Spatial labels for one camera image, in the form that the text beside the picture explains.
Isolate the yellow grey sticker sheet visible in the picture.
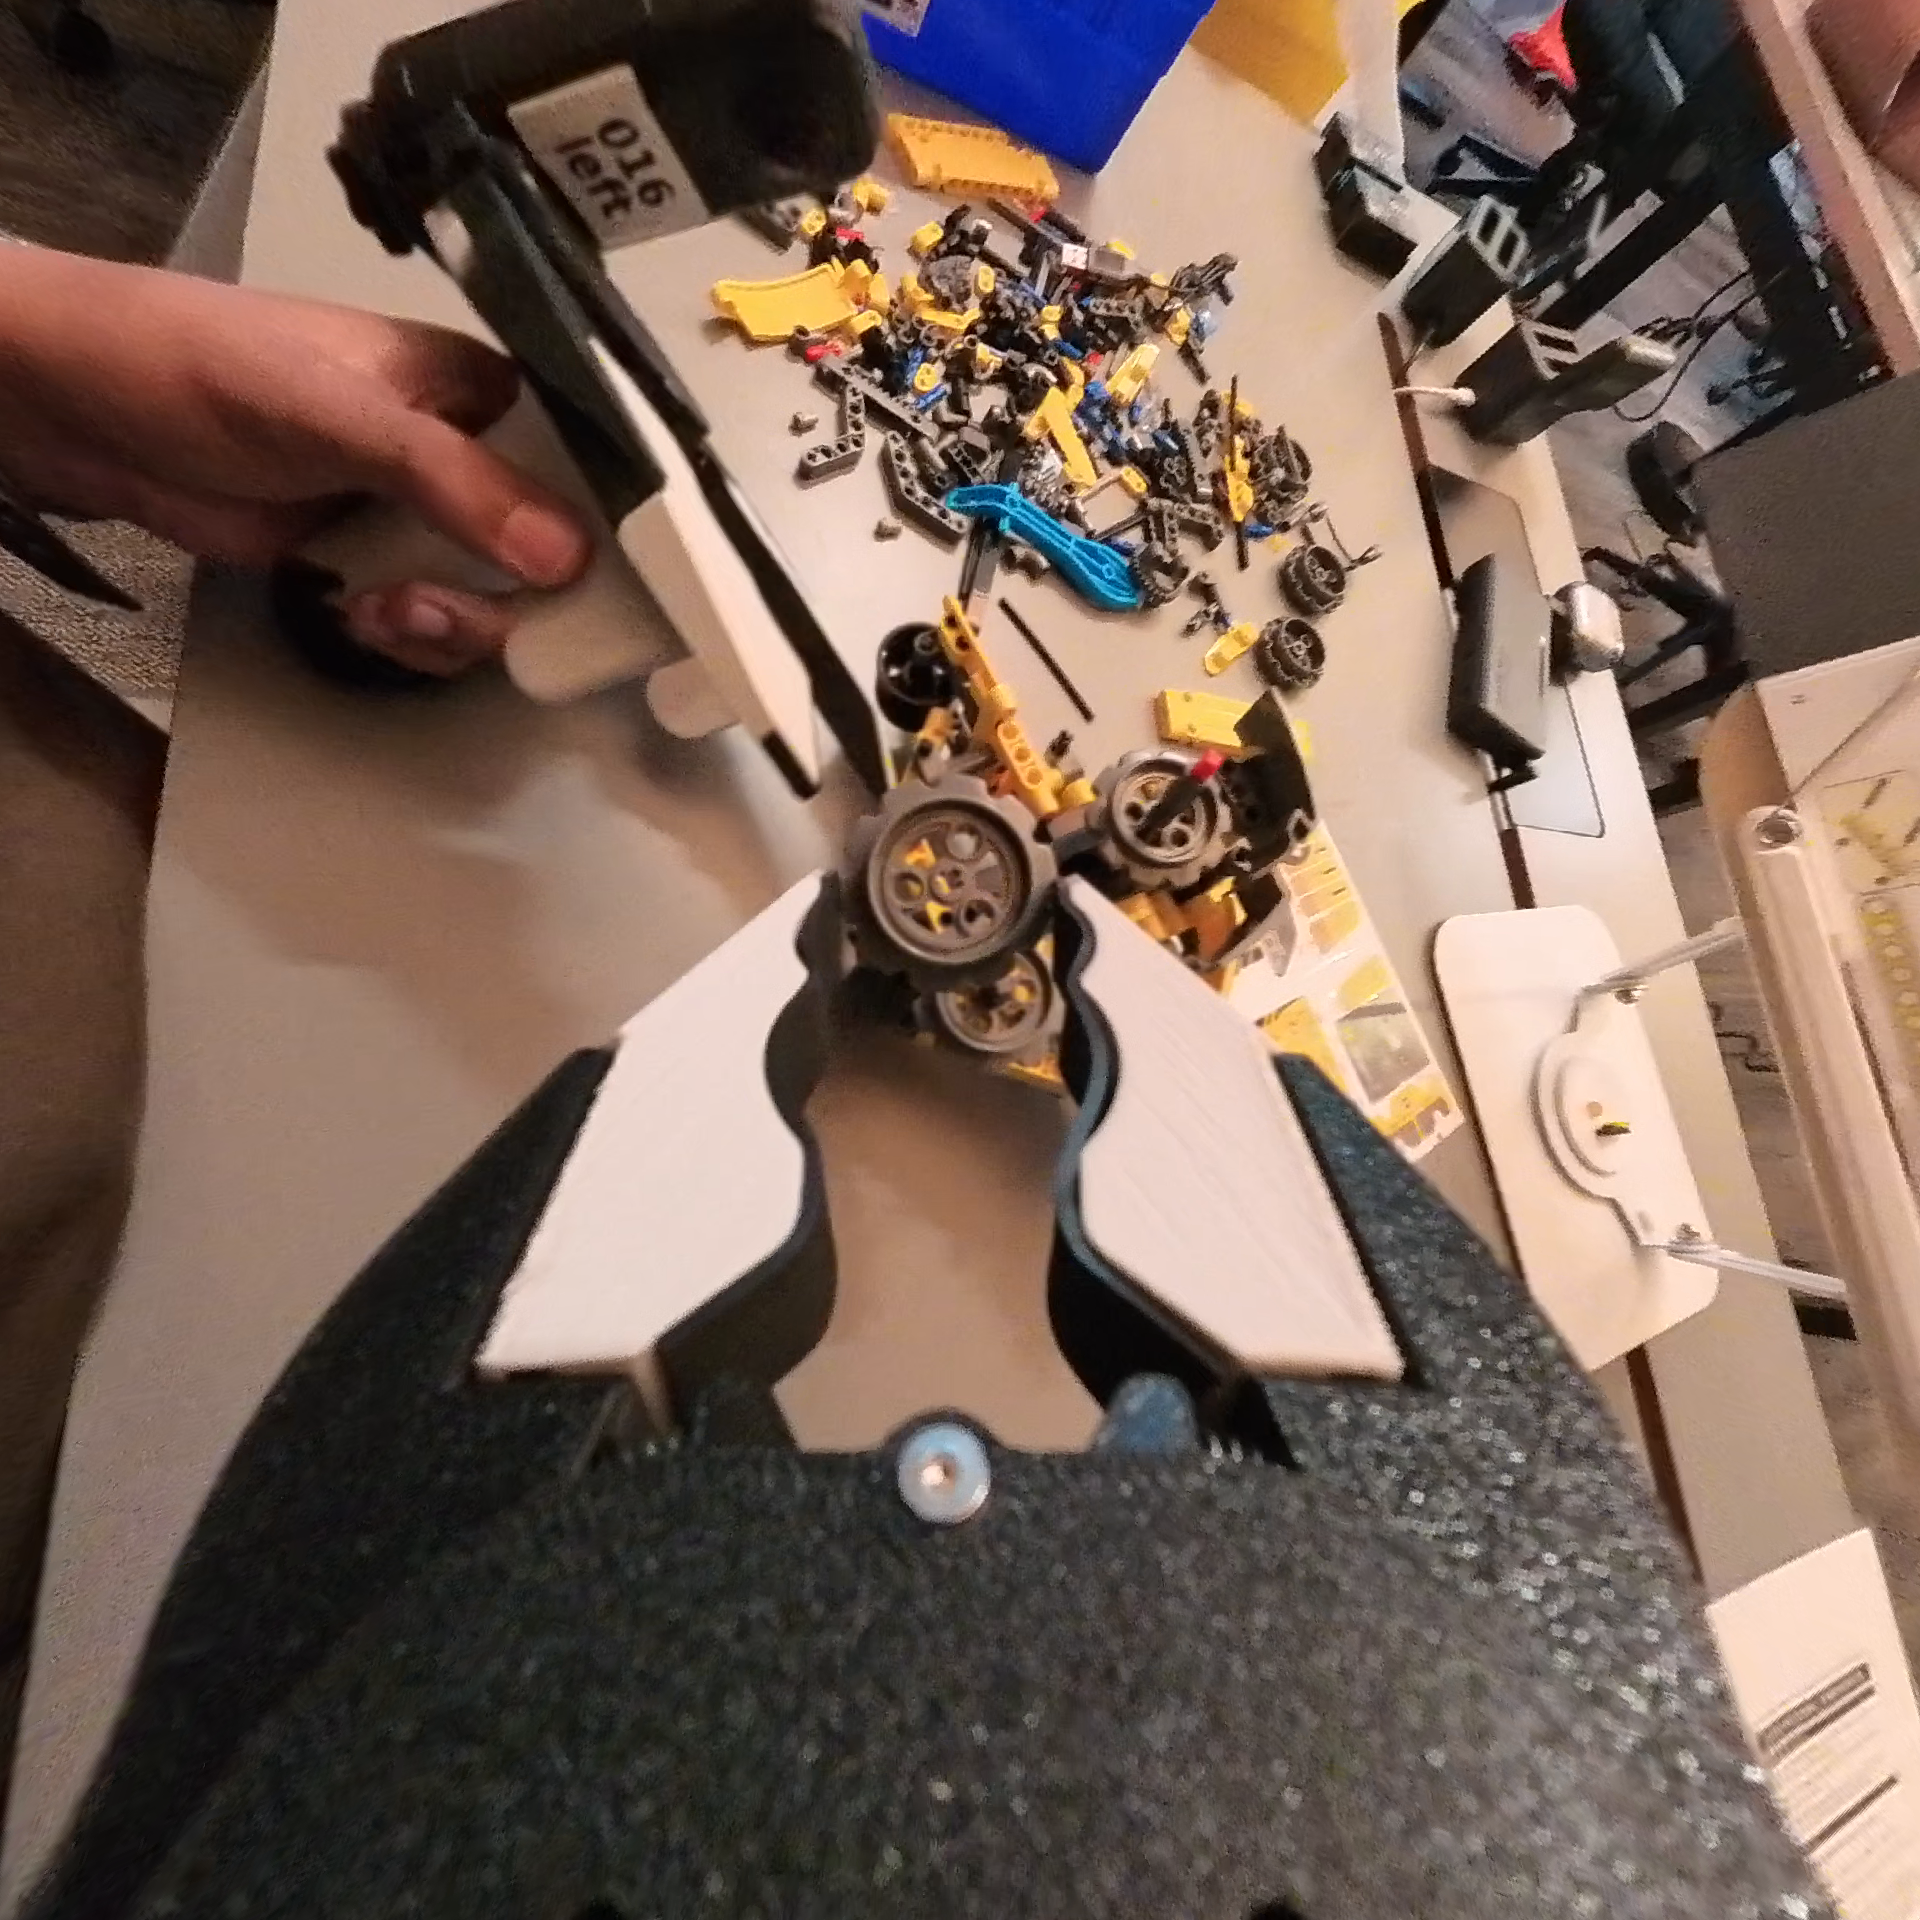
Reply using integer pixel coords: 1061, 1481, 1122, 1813
1223, 833, 1466, 1156

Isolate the open instruction booklet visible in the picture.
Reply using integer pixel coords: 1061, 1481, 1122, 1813
1776, 660, 1920, 1082

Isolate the yellow toy vehicle model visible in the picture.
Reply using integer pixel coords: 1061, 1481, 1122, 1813
873, 592, 1327, 1089

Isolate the pile of toy building pieces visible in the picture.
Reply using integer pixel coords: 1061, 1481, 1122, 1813
709, 164, 1383, 677

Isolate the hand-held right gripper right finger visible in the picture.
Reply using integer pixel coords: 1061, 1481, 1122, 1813
1047, 874, 1414, 1450

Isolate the small black box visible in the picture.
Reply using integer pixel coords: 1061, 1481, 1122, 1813
1317, 117, 1416, 274

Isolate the blue plastic bin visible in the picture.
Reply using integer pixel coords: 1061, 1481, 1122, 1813
863, 0, 1216, 169

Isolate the bright blue toy blade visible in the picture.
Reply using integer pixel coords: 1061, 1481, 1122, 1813
943, 477, 1155, 618

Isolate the black toy axle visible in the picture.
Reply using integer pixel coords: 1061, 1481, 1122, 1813
994, 597, 1094, 724

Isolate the person's left hand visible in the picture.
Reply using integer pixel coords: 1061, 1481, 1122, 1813
0, 240, 594, 682

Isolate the black slotted charger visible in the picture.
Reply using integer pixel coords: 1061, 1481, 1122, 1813
1478, 322, 1681, 449

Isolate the white book stand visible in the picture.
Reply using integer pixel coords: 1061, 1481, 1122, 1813
1429, 639, 1920, 1450

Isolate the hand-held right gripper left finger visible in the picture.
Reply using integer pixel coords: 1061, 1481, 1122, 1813
474, 867, 842, 1433

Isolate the dark grey rectangular pad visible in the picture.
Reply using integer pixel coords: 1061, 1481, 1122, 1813
1422, 463, 1610, 841

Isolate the black divider panel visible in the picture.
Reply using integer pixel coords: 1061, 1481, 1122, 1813
1691, 394, 1920, 682

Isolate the black power hub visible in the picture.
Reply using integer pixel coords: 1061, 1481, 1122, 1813
1445, 551, 1553, 762

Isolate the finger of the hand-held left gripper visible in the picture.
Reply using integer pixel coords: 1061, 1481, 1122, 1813
615, 434, 829, 801
663, 349, 895, 796

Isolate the grey toy wheel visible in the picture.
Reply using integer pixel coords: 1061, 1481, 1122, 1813
856, 777, 1061, 986

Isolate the black charger case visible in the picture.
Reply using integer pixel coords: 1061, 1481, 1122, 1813
1399, 201, 1521, 349

